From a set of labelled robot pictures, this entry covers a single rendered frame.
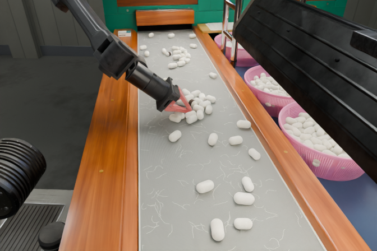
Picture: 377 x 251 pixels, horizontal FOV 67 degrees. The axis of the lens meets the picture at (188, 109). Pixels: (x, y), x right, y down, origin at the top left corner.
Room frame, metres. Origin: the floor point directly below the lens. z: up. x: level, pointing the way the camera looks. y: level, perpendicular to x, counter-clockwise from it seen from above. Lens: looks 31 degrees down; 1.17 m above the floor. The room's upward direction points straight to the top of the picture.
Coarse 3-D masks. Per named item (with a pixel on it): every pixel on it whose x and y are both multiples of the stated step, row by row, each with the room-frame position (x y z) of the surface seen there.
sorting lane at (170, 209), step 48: (192, 48) 1.27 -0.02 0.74; (144, 96) 0.80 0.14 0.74; (144, 144) 0.55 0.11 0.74; (192, 144) 0.55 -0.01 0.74; (240, 144) 0.55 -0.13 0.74; (144, 192) 0.40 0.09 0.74; (192, 192) 0.40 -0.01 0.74; (288, 192) 0.40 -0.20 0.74; (144, 240) 0.29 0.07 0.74; (192, 240) 0.29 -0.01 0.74; (240, 240) 0.29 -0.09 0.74; (288, 240) 0.29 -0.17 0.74
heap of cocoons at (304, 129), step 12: (288, 120) 0.66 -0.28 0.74; (300, 120) 0.66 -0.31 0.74; (312, 120) 0.65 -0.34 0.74; (288, 132) 0.60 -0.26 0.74; (300, 132) 0.60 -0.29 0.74; (312, 132) 0.60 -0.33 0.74; (324, 132) 0.60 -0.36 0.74; (312, 144) 0.55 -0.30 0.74; (324, 144) 0.55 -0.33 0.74; (336, 144) 0.55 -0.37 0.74; (348, 156) 0.50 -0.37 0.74
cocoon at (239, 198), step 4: (240, 192) 0.38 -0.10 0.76; (236, 196) 0.37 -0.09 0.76; (240, 196) 0.37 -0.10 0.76; (244, 196) 0.37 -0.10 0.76; (248, 196) 0.37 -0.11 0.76; (252, 196) 0.37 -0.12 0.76; (236, 200) 0.36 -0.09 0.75; (240, 200) 0.36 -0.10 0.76; (244, 200) 0.36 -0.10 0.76; (248, 200) 0.36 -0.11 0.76; (252, 200) 0.36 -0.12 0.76; (248, 204) 0.36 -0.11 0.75
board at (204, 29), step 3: (198, 24) 1.55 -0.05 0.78; (201, 24) 1.55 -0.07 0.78; (204, 24) 1.55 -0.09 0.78; (201, 27) 1.48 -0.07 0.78; (204, 27) 1.48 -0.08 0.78; (207, 27) 1.48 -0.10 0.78; (201, 30) 1.44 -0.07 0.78; (204, 30) 1.43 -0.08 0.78; (207, 30) 1.43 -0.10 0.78; (210, 30) 1.43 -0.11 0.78; (216, 30) 1.43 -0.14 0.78; (219, 30) 1.43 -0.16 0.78; (228, 30) 1.44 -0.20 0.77; (231, 30) 1.44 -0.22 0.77; (204, 33) 1.42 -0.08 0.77
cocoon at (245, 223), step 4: (236, 220) 0.32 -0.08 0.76; (240, 220) 0.32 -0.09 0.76; (244, 220) 0.32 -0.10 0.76; (248, 220) 0.32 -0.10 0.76; (236, 224) 0.31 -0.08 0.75; (240, 224) 0.31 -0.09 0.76; (244, 224) 0.31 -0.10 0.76; (248, 224) 0.31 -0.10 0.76; (236, 228) 0.31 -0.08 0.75; (240, 228) 0.31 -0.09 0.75; (244, 228) 0.31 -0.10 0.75; (248, 228) 0.31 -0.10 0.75
